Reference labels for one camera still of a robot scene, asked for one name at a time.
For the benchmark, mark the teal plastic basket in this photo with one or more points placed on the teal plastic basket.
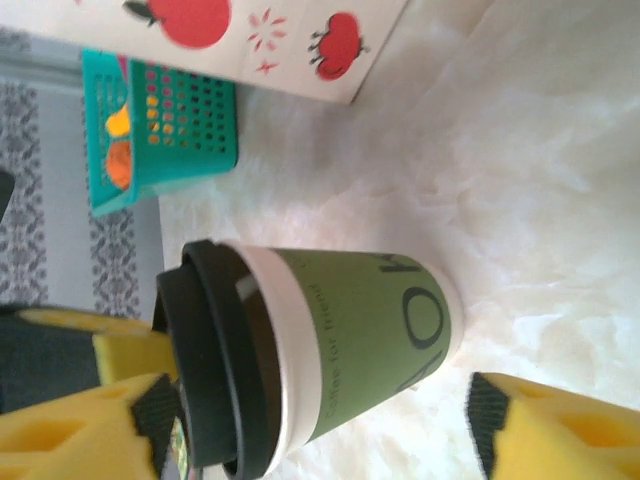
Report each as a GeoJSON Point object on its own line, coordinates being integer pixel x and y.
{"type": "Point", "coordinates": [200, 165]}

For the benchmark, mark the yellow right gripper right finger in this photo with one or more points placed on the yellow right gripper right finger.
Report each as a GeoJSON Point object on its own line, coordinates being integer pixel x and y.
{"type": "Point", "coordinates": [575, 440]}

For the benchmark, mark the white red-print paper gift bag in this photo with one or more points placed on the white red-print paper gift bag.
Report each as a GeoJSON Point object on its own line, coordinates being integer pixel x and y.
{"type": "Point", "coordinates": [300, 45]}

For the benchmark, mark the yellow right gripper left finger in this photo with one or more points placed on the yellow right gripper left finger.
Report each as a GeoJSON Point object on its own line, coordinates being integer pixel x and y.
{"type": "Point", "coordinates": [60, 440]}

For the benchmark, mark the orange toy fruit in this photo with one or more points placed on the orange toy fruit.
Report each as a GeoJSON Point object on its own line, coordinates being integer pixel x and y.
{"type": "Point", "coordinates": [120, 165]}

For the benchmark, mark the green paper coffee cup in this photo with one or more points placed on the green paper coffee cup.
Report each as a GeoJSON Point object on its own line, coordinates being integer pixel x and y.
{"type": "Point", "coordinates": [370, 325]}

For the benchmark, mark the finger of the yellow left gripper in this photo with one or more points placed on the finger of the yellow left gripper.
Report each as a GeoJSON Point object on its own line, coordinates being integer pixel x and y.
{"type": "Point", "coordinates": [90, 322]}
{"type": "Point", "coordinates": [135, 357]}

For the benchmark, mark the black coffee cup lid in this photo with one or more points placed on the black coffee cup lid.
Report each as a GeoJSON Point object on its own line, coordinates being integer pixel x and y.
{"type": "Point", "coordinates": [215, 350]}

